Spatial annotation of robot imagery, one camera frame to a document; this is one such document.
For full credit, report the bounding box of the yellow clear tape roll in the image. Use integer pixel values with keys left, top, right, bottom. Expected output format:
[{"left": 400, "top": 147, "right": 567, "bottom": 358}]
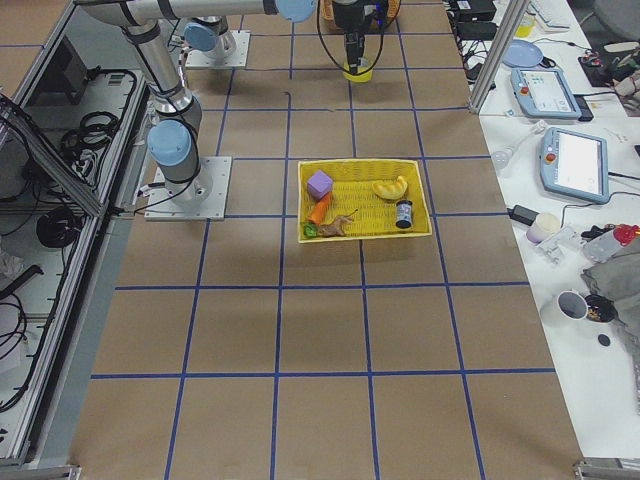
[{"left": 343, "top": 57, "right": 373, "bottom": 83}]

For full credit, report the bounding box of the white mug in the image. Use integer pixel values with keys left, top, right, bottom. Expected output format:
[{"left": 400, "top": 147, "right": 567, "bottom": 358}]
[{"left": 540, "top": 290, "right": 588, "bottom": 327}]

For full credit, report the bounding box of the white purple cup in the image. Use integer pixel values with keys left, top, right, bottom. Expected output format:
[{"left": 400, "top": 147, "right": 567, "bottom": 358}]
[{"left": 526, "top": 212, "right": 561, "bottom": 244}]

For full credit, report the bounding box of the lower teach pendant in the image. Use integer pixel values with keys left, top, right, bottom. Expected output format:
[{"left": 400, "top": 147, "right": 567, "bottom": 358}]
[{"left": 539, "top": 127, "right": 610, "bottom": 204}]

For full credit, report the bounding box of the black power adapter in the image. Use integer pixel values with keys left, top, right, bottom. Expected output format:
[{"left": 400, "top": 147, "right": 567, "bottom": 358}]
[{"left": 507, "top": 205, "right": 539, "bottom": 227}]

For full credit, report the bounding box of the teach pendant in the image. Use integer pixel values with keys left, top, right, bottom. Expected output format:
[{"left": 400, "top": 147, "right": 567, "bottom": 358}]
[
  {"left": 539, "top": 127, "right": 610, "bottom": 204},
  {"left": 510, "top": 68, "right": 582, "bottom": 120}
]

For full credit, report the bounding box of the toy croissant bread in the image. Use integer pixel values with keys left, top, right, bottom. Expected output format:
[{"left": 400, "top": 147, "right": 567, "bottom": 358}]
[{"left": 372, "top": 175, "right": 408, "bottom": 201}]

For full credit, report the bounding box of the small clear jar black lid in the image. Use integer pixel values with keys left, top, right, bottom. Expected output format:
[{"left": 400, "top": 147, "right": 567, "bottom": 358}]
[{"left": 395, "top": 199, "right": 413, "bottom": 230}]

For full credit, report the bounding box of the orange toy carrot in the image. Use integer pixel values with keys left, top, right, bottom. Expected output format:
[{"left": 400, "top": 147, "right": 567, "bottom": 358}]
[{"left": 303, "top": 192, "right": 332, "bottom": 238}]

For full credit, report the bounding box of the yellow plastic tray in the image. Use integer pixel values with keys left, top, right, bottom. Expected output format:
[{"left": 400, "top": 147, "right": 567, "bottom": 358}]
[{"left": 297, "top": 159, "right": 432, "bottom": 243}]

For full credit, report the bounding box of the brown wicker basket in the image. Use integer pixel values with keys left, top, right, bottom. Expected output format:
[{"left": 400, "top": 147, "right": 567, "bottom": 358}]
[{"left": 319, "top": 1, "right": 401, "bottom": 28}]

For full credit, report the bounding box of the purple foam cube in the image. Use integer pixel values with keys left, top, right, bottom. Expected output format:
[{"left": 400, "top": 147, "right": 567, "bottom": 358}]
[{"left": 306, "top": 170, "right": 333, "bottom": 200}]

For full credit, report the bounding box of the aluminium frame post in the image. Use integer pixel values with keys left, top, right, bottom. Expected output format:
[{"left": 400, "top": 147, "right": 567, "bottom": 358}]
[{"left": 469, "top": 0, "right": 529, "bottom": 114}]

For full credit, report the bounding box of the upper teach pendant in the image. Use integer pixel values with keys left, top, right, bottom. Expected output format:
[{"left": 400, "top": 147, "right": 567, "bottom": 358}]
[{"left": 510, "top": 68, "right": 582, "bottom": 120}]

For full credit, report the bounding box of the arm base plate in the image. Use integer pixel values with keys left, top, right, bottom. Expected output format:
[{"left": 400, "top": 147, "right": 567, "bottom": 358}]
[
  {"left": 185, "top": 29, "right": 250, "bottom": 70},
  {"left": 144, "top": 156, "right": 232, "bottom": 221}
]

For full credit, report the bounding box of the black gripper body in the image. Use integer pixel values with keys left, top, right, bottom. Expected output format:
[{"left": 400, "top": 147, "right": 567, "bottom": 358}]
[{"left": 344, "top": 31, "right": 364, "bottom": 64}]

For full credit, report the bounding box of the brown toy animal figure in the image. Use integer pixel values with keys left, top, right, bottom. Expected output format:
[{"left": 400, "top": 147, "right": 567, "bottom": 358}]
[{"left": 317, "top": 210, "right": 357, "bottom": 238}]

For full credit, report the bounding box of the blue plate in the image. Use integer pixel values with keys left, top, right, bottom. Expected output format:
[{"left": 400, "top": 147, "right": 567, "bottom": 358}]
[{"left": 502, "top": 39, "right": 544, "bottom": 68}]

